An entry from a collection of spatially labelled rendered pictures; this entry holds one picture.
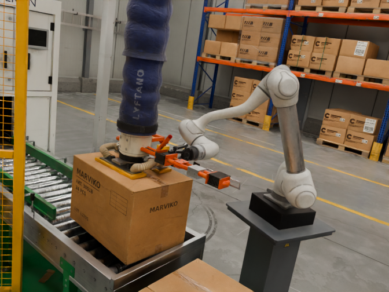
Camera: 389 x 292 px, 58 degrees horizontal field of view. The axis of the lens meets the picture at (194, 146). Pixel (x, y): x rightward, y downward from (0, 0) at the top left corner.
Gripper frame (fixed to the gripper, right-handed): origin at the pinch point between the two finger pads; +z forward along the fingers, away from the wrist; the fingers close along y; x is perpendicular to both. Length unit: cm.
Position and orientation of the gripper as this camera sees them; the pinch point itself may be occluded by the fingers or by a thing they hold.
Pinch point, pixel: (168, 158)
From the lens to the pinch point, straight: 183.7
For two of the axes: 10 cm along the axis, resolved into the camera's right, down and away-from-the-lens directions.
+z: -6.4, 1.1, -7.6
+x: -7.6, -2.7, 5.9
